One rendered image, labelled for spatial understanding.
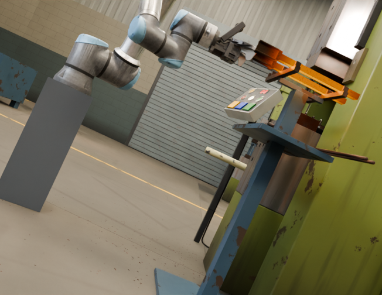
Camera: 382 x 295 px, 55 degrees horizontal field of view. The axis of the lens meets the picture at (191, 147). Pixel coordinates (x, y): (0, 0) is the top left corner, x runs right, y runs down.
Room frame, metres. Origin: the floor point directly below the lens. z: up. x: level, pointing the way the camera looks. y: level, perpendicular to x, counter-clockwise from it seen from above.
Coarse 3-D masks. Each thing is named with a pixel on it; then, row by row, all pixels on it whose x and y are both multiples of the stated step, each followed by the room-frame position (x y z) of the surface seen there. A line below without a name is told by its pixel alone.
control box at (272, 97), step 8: (256, 88) 2.70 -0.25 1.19; (264, 88) 2.62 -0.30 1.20; (240, 96) 2.74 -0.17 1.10; (248, 96) 2.65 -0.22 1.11; (256, 96) 2.58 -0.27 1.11; (264, 96) 2.50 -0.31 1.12; (272, 96) 2.46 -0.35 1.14; (280, 96) 2.48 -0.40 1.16; (256, 104) 2.46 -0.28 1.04; (264, 104) 2.44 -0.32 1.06; (272, 104) 2.47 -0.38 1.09; (232, 112) 2.63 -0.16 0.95; (240, 112) 2.51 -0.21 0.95; (248, 112) 2.41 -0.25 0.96; (256, 112) 2.43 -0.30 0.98; (264, 112) 2.46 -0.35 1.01; (248, 120) 2.48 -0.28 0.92; (256, 120) 2.44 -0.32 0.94
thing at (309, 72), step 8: (256, 48) 1.34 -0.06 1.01; (264, 48) 1.35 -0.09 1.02; (272, 48) 1.35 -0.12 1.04; (264, 56) 1.36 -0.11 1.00; (272, 56) 1.35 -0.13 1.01; (280, 56) 1.34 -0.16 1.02; (288, 64) 1.36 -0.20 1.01; (304, 72) 1.36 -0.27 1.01; (312, 72) 1.37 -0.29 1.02; (320, 80) 1.37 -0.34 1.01; (328, 80) 1.37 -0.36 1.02; (336, 88) 1.38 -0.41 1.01; (352, 96) 1.39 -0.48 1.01
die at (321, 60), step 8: (312, 56) 2.09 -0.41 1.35; (320, 56) 1.97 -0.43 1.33; (328, 56) 1.97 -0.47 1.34; (312, 64) 2.01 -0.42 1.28; (320, 64) 1.97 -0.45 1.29; (328, 64) 1.97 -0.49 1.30; (336, 64) 1.97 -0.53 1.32; (344, 64) 1.97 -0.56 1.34; (320, 72) 2.03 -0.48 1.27; (328, 72) 1.98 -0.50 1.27; (336, 72) 1.97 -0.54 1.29; (344, 72) 1.98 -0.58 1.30
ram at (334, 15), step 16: (336, 0) 2.14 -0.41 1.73; (352, 0) 1.92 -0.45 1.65; (368, 0) 1.92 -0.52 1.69; (336, 16) 1.97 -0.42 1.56; (352, 16) 1.92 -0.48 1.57; (320, 32) 2.16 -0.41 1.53; (336, 32) 1.92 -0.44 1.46; (352, 32) 1.92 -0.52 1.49; (320, 48) 2.00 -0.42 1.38; (336, 48) 1.92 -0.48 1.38; (352, 48) 1.92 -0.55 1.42
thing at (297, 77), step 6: (258, 54) 1.46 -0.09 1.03; (258, 60) 1.46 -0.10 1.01; (264, 60) 1.46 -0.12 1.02; (270, 60) 1.47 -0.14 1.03; (270, 66) 1.46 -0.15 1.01; (276, 66) 1.46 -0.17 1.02; (282, 66) 1.47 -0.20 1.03; (294, 78) 1.49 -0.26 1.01; (300, 78) 1.48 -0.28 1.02; (306, 78) 1.48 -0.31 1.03; (306, 84) 1.49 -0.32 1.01; (312, 84) 1.49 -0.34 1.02; (318, 84) 1.49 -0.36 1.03; (318, 90) 1.50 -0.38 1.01; (324, 90) 1.50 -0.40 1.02; (342, 102) 1.51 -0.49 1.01
